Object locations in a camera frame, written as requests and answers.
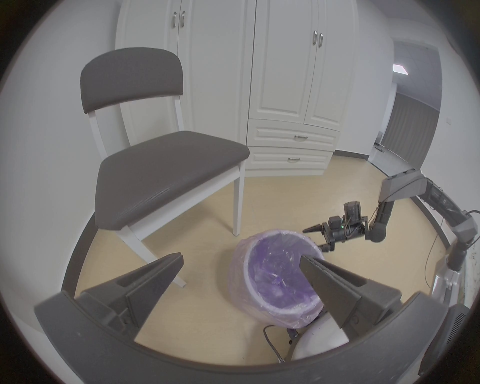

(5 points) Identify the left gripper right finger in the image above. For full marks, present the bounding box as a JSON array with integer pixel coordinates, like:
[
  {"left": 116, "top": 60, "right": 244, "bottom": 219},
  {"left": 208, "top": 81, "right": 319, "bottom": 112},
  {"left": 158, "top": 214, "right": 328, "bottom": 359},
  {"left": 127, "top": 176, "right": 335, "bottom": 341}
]
[{"left": 298, "top": 254, "right": 404, "bottom": 341}]

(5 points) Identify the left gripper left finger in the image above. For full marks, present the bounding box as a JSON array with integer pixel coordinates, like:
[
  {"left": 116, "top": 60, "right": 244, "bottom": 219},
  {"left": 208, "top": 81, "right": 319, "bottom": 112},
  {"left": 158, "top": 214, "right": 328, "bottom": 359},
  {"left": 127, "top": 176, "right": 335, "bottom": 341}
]
[{"left": 76, "top": 253, "right": 185, "bottom": 335}]

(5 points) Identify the purple plastic bag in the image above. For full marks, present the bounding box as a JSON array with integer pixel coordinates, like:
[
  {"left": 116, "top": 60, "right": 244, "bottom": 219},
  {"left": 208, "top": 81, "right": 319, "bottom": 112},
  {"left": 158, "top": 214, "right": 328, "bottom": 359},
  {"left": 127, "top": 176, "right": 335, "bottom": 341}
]
[{"left": 229, "top": 229, "right": 327, "bottom": 329}]

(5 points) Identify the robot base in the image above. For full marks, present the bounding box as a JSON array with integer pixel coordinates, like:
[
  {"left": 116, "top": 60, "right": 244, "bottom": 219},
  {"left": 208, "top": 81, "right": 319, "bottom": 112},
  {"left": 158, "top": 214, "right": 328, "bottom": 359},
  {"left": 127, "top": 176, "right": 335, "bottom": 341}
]
[{"left": 287, "top": 259, "right": 469, "bottom": 363}]

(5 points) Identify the white trash bin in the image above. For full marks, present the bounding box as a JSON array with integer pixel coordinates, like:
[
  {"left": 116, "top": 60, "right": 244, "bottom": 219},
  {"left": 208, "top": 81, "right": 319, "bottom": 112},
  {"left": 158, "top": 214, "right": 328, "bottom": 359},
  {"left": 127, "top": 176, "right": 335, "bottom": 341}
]
[{"left": 240, "top": 233, "right": 325, "bottom": 328}]

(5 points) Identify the white chair dark grey seat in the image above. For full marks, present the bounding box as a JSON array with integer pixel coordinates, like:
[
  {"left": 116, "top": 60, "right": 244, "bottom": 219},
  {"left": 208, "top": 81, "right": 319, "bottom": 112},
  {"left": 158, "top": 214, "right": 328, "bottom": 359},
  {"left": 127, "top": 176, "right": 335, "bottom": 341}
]
[{"left": 79, "top": 47, "right": 251, "bottom": 289}]

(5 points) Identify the white wardrobe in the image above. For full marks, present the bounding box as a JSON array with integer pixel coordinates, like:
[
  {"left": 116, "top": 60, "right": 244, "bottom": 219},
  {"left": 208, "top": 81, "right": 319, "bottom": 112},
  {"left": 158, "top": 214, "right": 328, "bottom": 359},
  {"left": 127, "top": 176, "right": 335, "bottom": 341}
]
[{"left": 115, "top": 0, "right": 361, "bottom": 178}]

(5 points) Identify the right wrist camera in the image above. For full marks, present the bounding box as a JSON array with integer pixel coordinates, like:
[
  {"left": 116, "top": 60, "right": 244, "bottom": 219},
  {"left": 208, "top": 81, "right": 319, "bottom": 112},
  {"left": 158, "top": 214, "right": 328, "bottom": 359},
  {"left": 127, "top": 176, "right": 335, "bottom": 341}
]
[{"left": 343, "top": 201, "right": 363, "bottom": 226}]

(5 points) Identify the black cable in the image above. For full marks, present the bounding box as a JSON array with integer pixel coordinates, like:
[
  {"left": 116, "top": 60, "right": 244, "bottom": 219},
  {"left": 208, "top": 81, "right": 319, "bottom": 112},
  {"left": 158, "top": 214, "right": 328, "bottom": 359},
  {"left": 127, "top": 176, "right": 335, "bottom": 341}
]
[
  {"left": 424, "top": 220, "right": 448, "bottom": 290},
  {"left": 262, "top": 324, "right": 291, "bottom": 363}
]

